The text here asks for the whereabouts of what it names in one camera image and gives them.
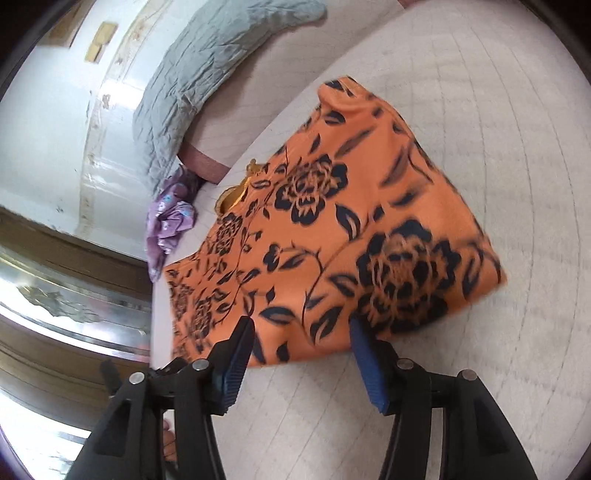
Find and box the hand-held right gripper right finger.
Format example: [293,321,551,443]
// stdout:
[348,318,539,480]

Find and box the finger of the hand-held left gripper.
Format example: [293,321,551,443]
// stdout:
[100,359,122,398]

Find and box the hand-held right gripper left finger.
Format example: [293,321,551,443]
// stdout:
[69,316,257,480]

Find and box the orange black floral garment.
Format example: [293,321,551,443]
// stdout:
[164,78,509,370]

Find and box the wooden stained glass door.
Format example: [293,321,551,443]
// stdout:
[0,205,155,444]

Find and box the purple floral garment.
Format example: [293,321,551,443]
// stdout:
[145,164,204,282]

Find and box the pink quilted sofa bed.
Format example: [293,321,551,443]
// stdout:
[150,0,591,480]

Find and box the grey quilted pillow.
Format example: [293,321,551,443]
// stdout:
[131,0,328,181]

